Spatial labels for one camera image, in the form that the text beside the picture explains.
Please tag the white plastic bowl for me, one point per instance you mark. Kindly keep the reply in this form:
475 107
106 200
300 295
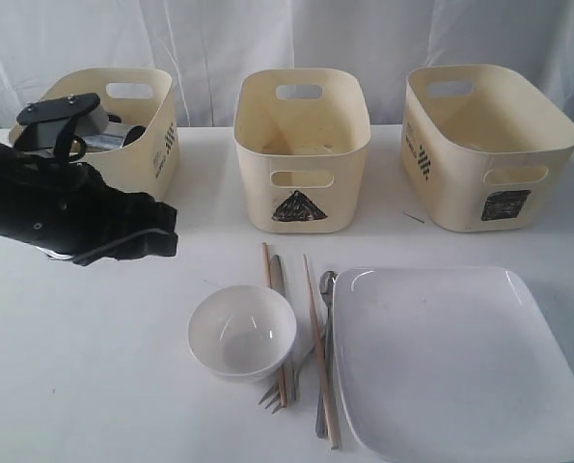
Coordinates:
242 334

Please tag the white backdrop curtain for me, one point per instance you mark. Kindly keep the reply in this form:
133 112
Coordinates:
209 47

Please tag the wooden chopstick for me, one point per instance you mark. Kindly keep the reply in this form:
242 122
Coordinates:
333 431
280 375

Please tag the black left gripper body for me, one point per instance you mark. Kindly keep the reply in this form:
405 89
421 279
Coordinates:
68 210

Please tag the cream bin with circle mark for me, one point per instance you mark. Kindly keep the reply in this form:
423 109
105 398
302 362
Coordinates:
139 96

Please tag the steel mug with handle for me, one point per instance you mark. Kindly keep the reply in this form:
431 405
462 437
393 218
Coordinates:
115 136

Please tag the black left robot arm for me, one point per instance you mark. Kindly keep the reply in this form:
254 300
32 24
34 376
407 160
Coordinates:
71 213

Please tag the cream bin with triangle mark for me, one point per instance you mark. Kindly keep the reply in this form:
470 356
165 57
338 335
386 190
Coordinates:
302 138

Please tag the small steel cup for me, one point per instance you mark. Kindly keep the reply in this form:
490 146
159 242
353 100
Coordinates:
50 254

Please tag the white square plate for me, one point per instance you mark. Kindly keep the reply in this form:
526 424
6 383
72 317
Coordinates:
450 365

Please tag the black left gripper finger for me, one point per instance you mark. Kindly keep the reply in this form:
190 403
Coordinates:
142 212
134 246

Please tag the cream bin with square mark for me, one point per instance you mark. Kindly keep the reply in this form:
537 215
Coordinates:
482 146

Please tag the left wooden chopstick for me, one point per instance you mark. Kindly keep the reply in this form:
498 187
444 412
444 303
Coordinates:
280 375

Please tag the steel spoon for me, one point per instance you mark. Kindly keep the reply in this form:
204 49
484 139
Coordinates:
326 289

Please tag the steel fork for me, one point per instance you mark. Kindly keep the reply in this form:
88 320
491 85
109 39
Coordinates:
296 371

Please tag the right wooden chopstick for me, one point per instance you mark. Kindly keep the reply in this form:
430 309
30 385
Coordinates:
333 431

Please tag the steel table knife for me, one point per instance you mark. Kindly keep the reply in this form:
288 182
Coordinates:
278 282

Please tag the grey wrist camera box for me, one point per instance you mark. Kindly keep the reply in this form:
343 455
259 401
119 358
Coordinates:
53 124

